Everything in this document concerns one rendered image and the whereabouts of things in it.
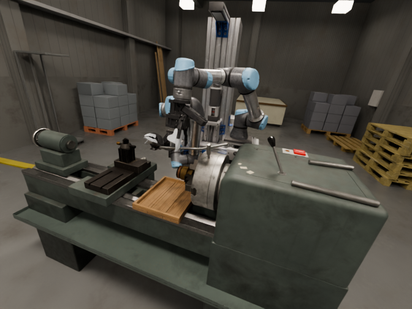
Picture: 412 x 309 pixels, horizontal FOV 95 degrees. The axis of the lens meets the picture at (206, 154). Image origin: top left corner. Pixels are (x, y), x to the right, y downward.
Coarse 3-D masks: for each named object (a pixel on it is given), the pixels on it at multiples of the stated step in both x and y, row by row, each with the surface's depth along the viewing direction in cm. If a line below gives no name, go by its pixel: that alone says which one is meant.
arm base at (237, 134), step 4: (232, 128) 157; (236, 128) 152; (240, 128) 150; (244, 128) 150; (232, 132) 155; (236, 132) 152; (240, 132) 151; (244, 132) 152; (232, 136) 154; (236, 136) 152; (240, 136) 151; (244, 136) 154
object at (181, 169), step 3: (180, 168) 110; (183, 168) 109; (186, 168) 109; (177, 171) 109; (180, 171) 109; (183, 171) 108; (186, 171) 107; (189, 171) 108; (192, 171) 108; (177, 174) 109; (180, 174) 108; (183, 174) 107; (189, 174) 108; (192, 174) 113; (177, 177) 111; (180, 177) 109; (183, 177) 108
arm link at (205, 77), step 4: (196, 68) 78; (200, 72) 78; (204, 72) 80; (208, 72) 84; (200, 76) 78; (204, 76) 80; (208, 76) 82; (200, 80) 79; (204, 80) 80; (208, 80) 82; (212, 80) 84; (196, 84) 79; (200, 84) 80; (204, 84) 82; (208, 84) 84; (204, 88) 87
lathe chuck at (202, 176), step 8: (200, 160) 97; (208, 160) 96; (216, 160) 96; (200, 168) 94; (208, 168) 93; (200, 176) 93; (208, 176) 92; (192, 184) 94; (200, 184) 92; (208, 184) 91; (200, 192) 93; (192, 200) 98; (200, 200) 96
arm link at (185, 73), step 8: (176, 64) 72; (184, 64) 71; (192, 64) 72; (176, 72) 73; (184, 72) 72; (192, 72) 73; (176, 80) 73; (184, 80) 73; (192, 80) 75; (184, 88) 73; (192, 88) 77
